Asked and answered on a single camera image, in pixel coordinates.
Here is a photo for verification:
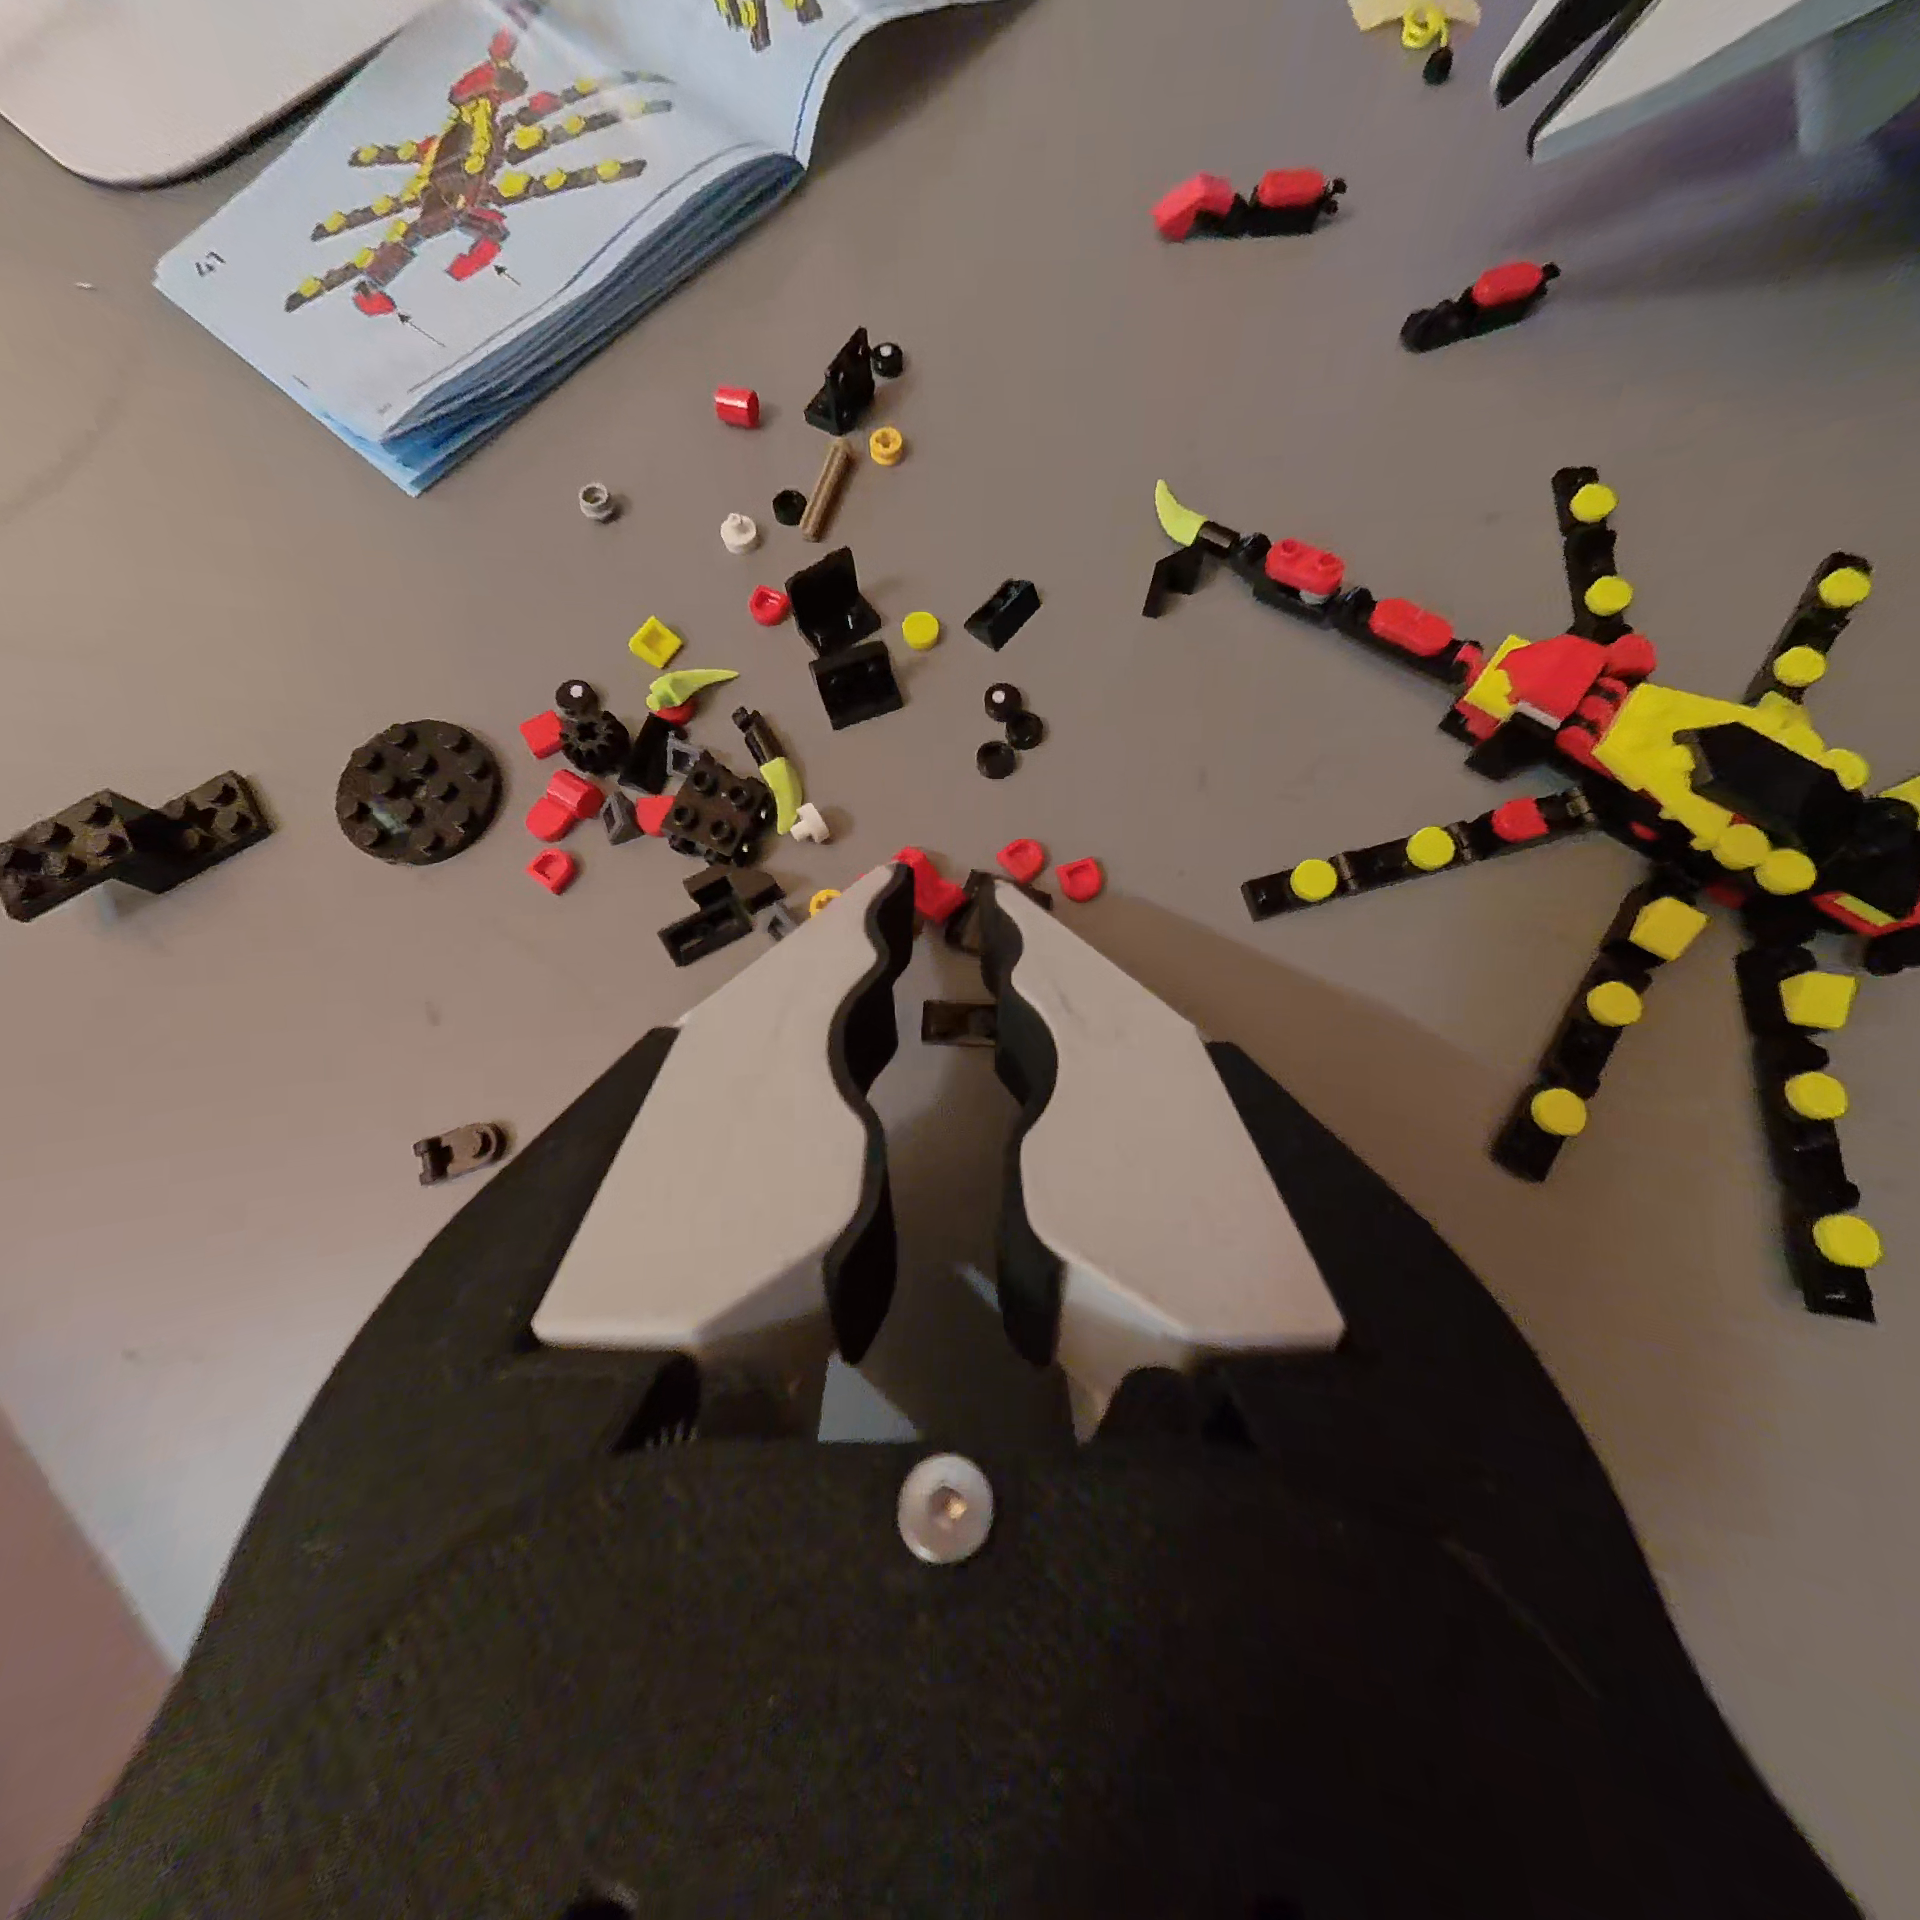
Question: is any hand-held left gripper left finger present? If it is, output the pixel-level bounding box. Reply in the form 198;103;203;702
527;864;917;1361

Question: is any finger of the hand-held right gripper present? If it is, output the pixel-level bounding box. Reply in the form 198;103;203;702
1493;0;1648;110
1526;0;1910;165

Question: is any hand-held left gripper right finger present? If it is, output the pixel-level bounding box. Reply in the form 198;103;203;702
979;881;1348;1438

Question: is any small black red lego assembly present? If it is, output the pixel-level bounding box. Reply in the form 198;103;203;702
1399;257;1560;353

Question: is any pile of lego pieces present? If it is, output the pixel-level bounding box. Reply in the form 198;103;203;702
517;545;1113;1051

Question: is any red black lego claw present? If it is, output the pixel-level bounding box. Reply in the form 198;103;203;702
1151;167;1345;244

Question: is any black yellow lego scorpion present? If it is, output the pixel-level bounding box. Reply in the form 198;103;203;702
1143;463;1920;1325

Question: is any lego instruction booklet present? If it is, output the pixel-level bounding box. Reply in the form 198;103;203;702
152;0;1037;496

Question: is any black round lego plate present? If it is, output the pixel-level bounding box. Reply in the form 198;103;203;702
333;720;504;869

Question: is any white tablet stand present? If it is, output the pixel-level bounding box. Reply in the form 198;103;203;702
0;0;437;189

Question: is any yellow string with tape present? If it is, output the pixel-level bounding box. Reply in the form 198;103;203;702
1345;0;1488;84

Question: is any black lego bracket with pin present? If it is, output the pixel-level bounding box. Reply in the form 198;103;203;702
805;327;905;436

